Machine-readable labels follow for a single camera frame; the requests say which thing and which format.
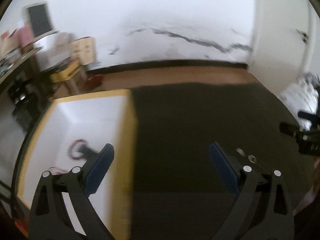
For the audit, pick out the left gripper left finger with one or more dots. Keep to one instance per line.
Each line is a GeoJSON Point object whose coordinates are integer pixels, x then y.
{"type": "Point", "coordinates": [49, 218]}

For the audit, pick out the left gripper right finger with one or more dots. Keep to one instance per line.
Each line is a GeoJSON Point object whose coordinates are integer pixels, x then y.
{"type": "Point", "coordinates": [261, 209]}

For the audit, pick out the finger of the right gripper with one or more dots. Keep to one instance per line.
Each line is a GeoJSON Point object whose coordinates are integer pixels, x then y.
{"type": "Point", "coordinates": [308, 116]}
{"type": "Point", "coordinates": [290, 130]}

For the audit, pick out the black strap wristwatch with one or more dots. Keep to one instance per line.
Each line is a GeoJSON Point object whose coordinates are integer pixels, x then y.
{"type": "Point", "coordinates": [87, 153]}

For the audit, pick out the white patterned pillow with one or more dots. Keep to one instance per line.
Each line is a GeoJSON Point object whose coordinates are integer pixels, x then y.
{"type": "Point", "coordinates": [301, 95]}

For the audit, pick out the dark green table mat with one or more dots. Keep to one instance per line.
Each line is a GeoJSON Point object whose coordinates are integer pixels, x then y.
{"type": "Point", "coordinates": [177, 192]}

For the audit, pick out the yellow rimmed white box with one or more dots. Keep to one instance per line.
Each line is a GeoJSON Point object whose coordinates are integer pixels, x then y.
{"type": "Point", "coordinates": [93, 120]}

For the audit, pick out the black shelf desk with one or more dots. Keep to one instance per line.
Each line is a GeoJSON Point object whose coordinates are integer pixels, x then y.
{"type": "Point", "coordinates": [26, 63]}

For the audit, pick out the yellow cardboard box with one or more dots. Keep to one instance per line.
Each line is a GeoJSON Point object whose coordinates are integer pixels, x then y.
{"type": "Point", "coordinates": [66, 73]}

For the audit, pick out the brown paper bag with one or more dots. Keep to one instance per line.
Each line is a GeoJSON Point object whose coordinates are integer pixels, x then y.
{"type": "Point", "coordinates": [84, 50]}

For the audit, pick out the pink box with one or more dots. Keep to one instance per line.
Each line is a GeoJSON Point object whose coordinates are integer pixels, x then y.
{"type": "Point", "coordinates": [25, 35]}

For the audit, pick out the white framed monitor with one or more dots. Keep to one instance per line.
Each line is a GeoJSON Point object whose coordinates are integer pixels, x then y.
{"type": "Point", "coordinates": [38, 17]}

